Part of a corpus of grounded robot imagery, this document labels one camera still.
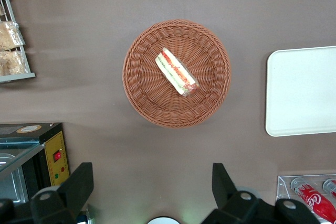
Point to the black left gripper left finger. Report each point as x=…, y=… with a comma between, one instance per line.
x=71, y=195

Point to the black yellow food warmer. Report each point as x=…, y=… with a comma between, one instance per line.
x=56, y=145

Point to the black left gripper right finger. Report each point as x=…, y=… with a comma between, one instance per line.
x=231, y=200

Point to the steel warmer pan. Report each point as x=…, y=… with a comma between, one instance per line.
x=13, y=187

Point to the brown round wicker basket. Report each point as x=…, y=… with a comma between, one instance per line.
x=147, y=95

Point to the sandwich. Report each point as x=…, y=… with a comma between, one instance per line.
x=176, y=72

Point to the clear bag of snacks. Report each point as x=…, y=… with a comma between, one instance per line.
x=11, y=62
x=9, y=36

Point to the clear acrylic bottle rack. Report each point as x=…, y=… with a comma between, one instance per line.
x=284, y=187

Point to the beige plastic tray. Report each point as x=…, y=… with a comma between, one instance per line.
x=302, y=90

